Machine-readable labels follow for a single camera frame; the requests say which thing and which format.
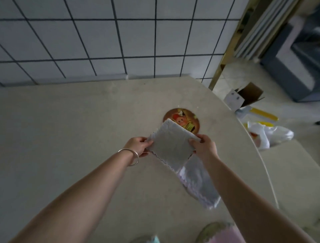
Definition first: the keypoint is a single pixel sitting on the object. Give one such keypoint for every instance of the clear plastic bag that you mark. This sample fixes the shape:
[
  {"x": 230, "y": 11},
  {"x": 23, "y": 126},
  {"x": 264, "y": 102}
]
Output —
[{"x": 277, "y": 136}]

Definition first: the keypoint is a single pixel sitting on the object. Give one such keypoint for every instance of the dark brown round coaster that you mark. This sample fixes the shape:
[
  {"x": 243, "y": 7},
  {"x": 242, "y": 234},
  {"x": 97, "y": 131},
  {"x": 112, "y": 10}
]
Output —
[{"x": 185, "y": 117}]

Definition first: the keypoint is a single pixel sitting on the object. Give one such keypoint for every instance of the golden door frame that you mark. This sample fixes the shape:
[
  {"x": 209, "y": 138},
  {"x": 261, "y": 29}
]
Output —
[{"x": 225, "y": 57}]

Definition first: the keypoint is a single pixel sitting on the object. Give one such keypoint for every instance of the yellow flat packet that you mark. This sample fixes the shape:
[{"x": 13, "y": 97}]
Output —
[{"x": 265, "y": 114}]

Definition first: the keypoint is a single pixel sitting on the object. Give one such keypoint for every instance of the person's right hand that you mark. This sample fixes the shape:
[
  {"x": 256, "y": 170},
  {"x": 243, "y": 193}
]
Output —
[{"x": 206, "y": 147}]

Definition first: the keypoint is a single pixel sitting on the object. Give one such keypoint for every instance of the white leaning boards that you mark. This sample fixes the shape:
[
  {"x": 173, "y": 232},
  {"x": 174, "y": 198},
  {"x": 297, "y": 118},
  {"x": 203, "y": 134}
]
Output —
[{"x": 262, "y": 30}]

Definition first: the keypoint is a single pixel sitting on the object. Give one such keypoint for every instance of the dark blue panel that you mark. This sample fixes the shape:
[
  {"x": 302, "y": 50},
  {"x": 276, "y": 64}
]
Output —
[{"x": 282, "y": 72}]

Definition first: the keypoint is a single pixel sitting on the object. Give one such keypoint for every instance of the person's left forearm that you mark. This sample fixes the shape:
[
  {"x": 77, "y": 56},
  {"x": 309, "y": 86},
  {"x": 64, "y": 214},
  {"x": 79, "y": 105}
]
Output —
[{"x": 75, "y": 200}]

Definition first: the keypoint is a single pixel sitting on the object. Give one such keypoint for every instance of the grey cloth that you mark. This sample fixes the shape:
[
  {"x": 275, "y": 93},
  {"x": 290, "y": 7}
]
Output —
[{"x": 200, "y": 185}]

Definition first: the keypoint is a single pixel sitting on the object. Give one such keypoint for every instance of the person's left hand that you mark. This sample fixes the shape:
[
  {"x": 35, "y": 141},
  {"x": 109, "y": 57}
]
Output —
[{"x": 136, "y": 145}]

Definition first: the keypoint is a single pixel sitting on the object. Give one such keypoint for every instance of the person's right forearm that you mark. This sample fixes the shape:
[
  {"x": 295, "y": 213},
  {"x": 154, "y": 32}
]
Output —
[{"x": 250, "y": 205}]

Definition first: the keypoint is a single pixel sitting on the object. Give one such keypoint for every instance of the brown cardboard box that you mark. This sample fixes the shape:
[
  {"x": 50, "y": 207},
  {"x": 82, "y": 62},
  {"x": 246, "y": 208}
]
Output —
[{"x": 251, "y": 93}]

